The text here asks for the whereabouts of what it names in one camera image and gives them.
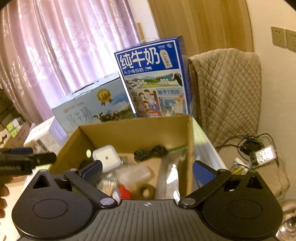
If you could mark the clutter of boxes at left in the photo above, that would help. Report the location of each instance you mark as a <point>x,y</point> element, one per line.
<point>14,130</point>

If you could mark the white power strip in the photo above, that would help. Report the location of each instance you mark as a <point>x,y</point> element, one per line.
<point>263,156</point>

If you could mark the light blue milk carton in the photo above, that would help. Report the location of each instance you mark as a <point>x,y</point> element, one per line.
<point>100,101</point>

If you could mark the pink curtain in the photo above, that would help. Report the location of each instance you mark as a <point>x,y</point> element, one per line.
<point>52,48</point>

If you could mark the white square night light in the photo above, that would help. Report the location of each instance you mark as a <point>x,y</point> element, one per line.
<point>108,157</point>

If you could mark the beige wall socket right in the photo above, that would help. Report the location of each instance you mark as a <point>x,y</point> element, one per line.
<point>290,40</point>

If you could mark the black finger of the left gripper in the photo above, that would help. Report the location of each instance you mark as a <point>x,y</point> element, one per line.
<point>21,161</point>

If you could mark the beige wall socket left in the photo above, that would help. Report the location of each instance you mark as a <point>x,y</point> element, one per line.
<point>278,37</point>

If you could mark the bag of cotton swabs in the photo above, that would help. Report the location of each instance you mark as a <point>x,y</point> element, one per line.
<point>108,184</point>

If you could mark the brown cardboard box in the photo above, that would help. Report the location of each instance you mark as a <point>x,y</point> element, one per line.
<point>127,136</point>

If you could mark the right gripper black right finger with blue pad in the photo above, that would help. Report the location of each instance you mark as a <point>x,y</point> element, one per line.
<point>211,180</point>

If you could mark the dark blue milk carton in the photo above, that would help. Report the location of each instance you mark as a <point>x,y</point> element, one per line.
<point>156,75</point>

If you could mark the beige quilted chair cover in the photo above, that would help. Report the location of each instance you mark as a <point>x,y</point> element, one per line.
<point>229,84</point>

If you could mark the clear plastic case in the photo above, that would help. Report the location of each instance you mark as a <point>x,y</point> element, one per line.
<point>133,174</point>

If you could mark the red round toy figure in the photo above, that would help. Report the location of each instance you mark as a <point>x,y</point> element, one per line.
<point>121,193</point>

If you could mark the person's hand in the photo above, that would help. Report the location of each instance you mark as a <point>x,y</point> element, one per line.
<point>4,193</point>

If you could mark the beige wall socket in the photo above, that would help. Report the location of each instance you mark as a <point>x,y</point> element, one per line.
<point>278,37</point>
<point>290,40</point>

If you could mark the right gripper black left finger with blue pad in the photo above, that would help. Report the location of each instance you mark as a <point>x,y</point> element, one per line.
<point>84,181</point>

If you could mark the white and brown product box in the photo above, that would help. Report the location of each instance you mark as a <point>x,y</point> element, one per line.
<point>48,136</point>

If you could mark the brown wooden wardrobe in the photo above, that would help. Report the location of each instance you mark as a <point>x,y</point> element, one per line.
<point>204,25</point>

